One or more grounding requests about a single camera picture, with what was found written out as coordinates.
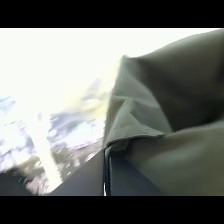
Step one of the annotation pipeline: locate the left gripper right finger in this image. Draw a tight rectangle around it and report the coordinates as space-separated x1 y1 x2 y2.
108 151 165 197

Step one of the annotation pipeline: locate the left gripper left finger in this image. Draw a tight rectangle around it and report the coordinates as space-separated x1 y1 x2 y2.
49 148 106 197

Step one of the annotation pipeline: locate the dark green garment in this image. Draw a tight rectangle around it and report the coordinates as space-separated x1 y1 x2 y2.
102 28 224 197

